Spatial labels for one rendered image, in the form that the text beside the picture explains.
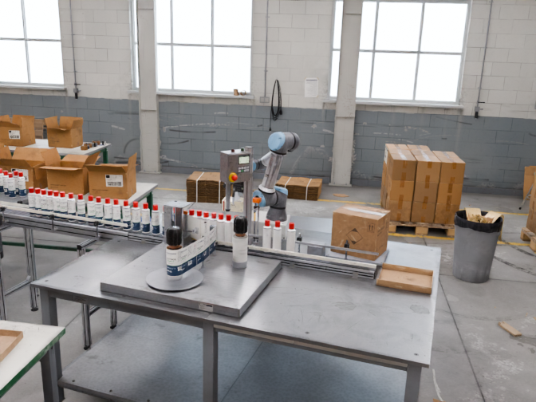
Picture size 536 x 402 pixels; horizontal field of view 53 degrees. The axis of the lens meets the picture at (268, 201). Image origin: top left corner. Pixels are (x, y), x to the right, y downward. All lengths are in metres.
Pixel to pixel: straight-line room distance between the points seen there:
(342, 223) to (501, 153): 5.85
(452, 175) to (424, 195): 0.39
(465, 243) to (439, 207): 1.34
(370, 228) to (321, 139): 5.46
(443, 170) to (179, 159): 4.53
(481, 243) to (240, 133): 4.75
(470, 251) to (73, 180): 3.71
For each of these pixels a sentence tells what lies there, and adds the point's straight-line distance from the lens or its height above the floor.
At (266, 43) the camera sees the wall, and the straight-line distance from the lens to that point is 8.69.
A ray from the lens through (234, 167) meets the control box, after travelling 3.34.
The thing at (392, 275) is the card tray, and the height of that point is 0.83.
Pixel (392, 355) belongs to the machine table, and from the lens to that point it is 2.51.
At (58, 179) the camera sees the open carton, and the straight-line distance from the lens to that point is 5.18.
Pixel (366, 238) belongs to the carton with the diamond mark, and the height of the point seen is 0.98.
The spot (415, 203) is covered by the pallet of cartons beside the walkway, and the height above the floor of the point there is 0.37.
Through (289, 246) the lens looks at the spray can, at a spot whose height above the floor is 0.95.
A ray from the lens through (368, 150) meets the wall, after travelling 8.76.
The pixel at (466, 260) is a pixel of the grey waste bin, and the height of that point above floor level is 0.22.
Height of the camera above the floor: 2.11
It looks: 16 degrees down
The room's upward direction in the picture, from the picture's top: 2 degrees clockwise
